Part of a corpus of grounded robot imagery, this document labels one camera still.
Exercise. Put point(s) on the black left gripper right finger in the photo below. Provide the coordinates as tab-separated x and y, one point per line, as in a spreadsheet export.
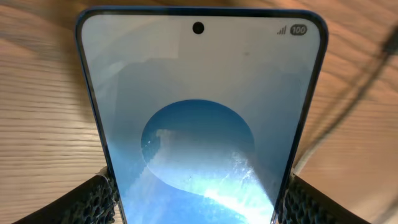
304	204

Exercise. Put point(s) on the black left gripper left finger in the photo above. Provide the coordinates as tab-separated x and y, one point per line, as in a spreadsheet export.
92	202

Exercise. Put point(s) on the blue Galaxy smartphone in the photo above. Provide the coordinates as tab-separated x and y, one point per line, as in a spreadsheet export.
200	110

